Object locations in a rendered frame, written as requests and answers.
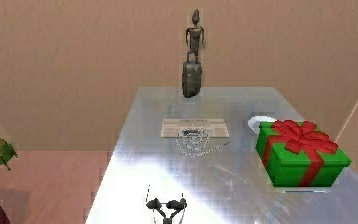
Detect dark grey figure statue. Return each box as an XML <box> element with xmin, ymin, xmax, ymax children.
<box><xmin>181</xmin><ymin>8</ymin><xmax>206</xmax><ymax>99</ymax></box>

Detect green gift box red ribbon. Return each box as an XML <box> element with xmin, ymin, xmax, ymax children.
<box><xmin>255</xmin><ymin>119</ymin><xmax>353</xmax><ymax>189</ymax></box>

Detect folded newspaper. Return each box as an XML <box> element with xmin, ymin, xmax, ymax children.
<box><xmin>160</xmin><ymin>117</ymin><xmax>231</xmax><ymax>140</ymax></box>

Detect silver chain necklace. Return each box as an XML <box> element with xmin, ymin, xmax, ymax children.
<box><xmin>173</xmin><ymin>127</ymin><xmax>232</xmax><ymax>159</ymax></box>

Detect glass top table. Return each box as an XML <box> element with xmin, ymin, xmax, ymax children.
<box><xmin>84</xmin><ymin>86</ymin><xmax>358</xmax><ymax>224</ymax></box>

